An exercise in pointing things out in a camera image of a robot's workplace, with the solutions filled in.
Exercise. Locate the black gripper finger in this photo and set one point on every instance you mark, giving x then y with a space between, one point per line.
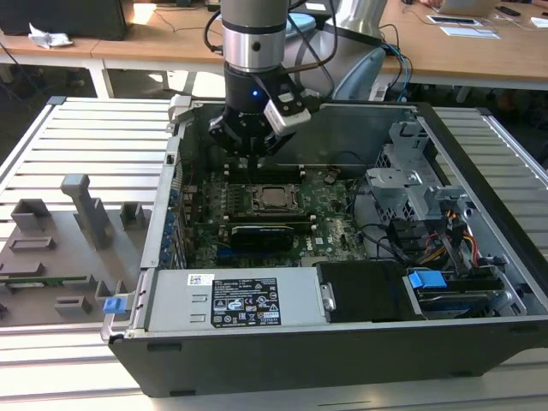
222 130
274 145

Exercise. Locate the silver CPU plate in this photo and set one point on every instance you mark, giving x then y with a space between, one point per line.
274 195

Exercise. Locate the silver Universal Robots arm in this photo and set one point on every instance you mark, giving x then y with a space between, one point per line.
252 17

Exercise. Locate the black RAM slot bank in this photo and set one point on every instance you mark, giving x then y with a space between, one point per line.
280 173
299 222

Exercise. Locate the CPU socket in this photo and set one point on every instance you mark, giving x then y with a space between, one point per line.
274 212

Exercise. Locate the blue expansion slot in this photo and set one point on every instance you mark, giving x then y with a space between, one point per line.
224 257

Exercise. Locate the black plastic bay cover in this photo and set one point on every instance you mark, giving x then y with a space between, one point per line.
364 291

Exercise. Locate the black graphics card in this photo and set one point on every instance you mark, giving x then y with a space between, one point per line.
261 240

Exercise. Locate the green motherboard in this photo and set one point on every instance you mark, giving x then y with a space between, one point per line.
338 227

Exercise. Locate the wooden office desk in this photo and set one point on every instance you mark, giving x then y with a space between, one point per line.
150 43
471 55

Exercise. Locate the pale blue teach pendant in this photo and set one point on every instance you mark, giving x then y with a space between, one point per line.
364 70

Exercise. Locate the silver metal drive cage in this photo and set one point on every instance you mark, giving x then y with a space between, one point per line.
387 192

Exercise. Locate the grey power supply unit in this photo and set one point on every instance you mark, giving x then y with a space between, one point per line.
180 299

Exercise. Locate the black desktop computer box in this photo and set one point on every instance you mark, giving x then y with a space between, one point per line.
64 17

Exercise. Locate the crumpled white paper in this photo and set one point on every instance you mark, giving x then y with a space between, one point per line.
47 38

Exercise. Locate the hard disk in blue carrier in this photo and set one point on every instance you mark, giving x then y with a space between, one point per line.
426 280

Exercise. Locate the small blue plastic clip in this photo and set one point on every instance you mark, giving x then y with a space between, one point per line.
113 306

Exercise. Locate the grey parts rack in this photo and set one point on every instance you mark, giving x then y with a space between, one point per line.
64 265

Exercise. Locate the black open PC case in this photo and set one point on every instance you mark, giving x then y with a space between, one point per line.
299 359

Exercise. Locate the white framed tablet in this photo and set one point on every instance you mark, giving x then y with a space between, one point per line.
454 20

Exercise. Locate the green RAM stick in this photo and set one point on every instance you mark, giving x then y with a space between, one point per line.
55 281

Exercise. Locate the white paper sheet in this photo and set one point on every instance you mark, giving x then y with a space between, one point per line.
540 22
471 32

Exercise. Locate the silver laptop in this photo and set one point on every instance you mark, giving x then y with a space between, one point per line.
466 5

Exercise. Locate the small black remote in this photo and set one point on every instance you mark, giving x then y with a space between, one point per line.
509 10

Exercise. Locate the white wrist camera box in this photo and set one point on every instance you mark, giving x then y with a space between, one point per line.
284 122

